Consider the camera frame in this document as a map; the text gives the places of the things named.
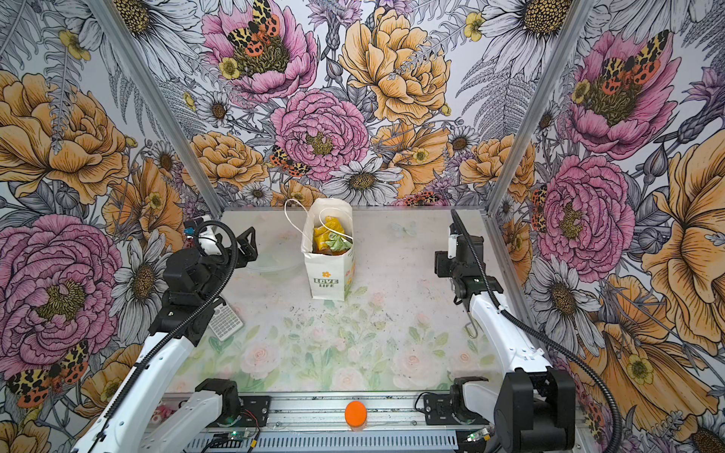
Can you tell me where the white paper bag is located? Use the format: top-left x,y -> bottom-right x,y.
283,198 -> 355,301

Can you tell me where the yellow snack packet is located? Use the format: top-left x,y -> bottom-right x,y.
313,216 -> 347,256

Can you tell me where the small green candy wrapper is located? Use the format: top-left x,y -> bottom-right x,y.
325,233 -> 353,255

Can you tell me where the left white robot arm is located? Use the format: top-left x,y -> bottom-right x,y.
72,220 -> 259,452

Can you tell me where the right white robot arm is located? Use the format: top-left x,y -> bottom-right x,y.
434,225 -> 576,452

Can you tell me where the white calculator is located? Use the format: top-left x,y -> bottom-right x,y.
209,304 -> 244,342

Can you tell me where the pink white small toy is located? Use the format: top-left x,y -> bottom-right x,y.
150,404 -> 175,426

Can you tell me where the right green circuit board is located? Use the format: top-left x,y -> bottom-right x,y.
466,428 -> 491,443

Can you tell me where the green circuit board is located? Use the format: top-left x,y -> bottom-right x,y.
213,430 -> 254,443
466,428 -> 491,443

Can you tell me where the left green circuit board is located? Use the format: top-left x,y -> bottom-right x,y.
213,430 -> 254,443

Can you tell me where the orange round button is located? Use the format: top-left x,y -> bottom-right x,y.
345,400 -> 368,430

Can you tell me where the left black cable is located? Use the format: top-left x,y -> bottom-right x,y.
84,219 -> 240,453

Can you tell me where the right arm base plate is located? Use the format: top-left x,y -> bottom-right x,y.
415,393 -> 492,427

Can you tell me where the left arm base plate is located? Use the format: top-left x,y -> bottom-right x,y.
206,396 -> 272,428

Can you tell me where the right black corrugated cable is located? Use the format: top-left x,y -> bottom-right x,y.
449,208 -> 623,453

